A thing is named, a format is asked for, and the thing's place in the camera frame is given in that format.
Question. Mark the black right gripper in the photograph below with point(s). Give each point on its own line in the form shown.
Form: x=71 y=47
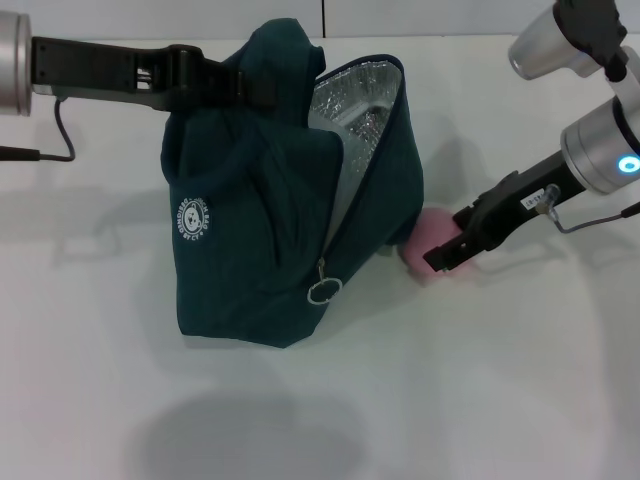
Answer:
x=540 y=190

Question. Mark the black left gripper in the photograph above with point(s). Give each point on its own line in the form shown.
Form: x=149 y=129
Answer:
x=75 y=65

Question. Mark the pink toy peach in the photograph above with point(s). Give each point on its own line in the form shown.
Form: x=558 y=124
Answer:
x=430 y=235

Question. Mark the dark teal insulated lunch bag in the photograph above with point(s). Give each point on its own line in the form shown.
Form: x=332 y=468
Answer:
x=240 y=240

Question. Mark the clear plastic food container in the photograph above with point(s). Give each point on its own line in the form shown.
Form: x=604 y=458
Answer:
x=365 y=112

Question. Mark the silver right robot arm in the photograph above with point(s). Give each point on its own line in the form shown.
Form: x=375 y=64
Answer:
x=595 y=145

